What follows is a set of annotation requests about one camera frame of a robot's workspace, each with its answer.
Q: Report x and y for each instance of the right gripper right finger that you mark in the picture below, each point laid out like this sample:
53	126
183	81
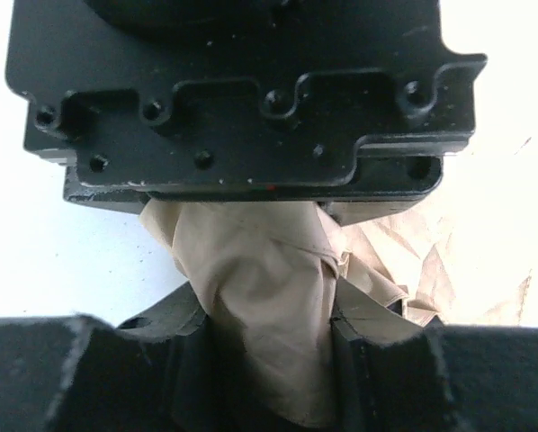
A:
393	375

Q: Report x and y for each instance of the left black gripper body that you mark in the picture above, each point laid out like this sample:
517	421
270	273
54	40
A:
241	101

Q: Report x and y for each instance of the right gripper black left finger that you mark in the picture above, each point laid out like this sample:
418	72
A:
78	373

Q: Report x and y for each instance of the beige folding umbrella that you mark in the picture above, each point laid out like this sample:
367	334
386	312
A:
266	274

